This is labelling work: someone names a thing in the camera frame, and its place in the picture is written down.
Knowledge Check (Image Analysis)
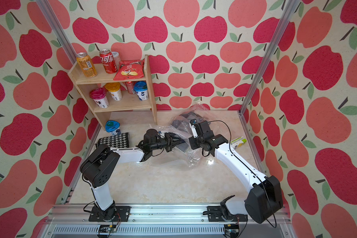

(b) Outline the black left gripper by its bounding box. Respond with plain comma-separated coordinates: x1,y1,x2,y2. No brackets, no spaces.
150,132,182,152

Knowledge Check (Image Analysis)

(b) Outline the clear plastic vacuum bag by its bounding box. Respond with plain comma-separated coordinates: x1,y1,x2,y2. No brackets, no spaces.
148,103,242,170

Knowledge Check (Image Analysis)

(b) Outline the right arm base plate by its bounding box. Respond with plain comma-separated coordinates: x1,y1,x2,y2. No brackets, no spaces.
202,205,248,223

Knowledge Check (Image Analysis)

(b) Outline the aluminium front rail frame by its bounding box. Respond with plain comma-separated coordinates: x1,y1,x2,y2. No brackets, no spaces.
36,203,296,238

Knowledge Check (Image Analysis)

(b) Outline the yellow lid cup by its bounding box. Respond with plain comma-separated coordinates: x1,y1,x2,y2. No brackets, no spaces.
105,82,123,101

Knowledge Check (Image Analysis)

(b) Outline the houndstooth black white scarf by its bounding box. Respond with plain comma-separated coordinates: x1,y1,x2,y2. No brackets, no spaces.
96,133,130,148

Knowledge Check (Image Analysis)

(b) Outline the pink lid cup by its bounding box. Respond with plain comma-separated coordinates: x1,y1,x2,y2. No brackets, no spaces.
89,87,109,108

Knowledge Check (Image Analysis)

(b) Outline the blue lid cup on shelf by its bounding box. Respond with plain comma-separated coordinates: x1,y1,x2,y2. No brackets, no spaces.
134,81,149,101

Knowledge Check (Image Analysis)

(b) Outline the silver can behind cola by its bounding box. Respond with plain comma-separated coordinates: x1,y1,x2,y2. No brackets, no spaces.
112,52,121,69

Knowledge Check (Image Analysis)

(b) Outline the small red can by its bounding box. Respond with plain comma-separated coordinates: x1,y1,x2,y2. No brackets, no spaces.
125,81,136,94

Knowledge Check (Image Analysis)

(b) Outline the green white small box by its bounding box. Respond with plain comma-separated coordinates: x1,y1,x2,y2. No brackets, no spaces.
230,136,247,149

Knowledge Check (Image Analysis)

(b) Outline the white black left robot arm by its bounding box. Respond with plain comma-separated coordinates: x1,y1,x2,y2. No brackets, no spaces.
79,129,185,222

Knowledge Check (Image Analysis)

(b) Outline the dark plaid grey scarf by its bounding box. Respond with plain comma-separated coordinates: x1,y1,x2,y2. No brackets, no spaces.
170,111,207,133

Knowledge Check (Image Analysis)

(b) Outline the blue lid cup on table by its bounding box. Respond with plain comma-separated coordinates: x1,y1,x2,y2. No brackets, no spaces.
105,120,121,136

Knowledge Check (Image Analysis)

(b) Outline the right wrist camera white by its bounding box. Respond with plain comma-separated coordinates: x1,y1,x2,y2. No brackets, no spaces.
190,119,198,138

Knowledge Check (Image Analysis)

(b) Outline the red chips bag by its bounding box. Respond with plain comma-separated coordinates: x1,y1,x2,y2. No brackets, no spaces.
114,60,144,81

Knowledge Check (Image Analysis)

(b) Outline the orange soda can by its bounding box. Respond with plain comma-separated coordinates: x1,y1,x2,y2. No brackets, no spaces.
76,52,97,78

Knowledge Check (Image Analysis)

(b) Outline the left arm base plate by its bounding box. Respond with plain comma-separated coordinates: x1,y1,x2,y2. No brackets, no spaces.
88,205,131,223

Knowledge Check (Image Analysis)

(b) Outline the red cola can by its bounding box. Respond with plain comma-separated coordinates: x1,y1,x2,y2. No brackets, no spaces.
100,49,118,74

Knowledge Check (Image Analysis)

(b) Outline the wooden two-tier shelf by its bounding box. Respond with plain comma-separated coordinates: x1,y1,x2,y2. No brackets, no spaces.
68,55,158,128

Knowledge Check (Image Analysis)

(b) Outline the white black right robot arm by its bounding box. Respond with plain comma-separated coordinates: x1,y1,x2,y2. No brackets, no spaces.
189,120,283,224

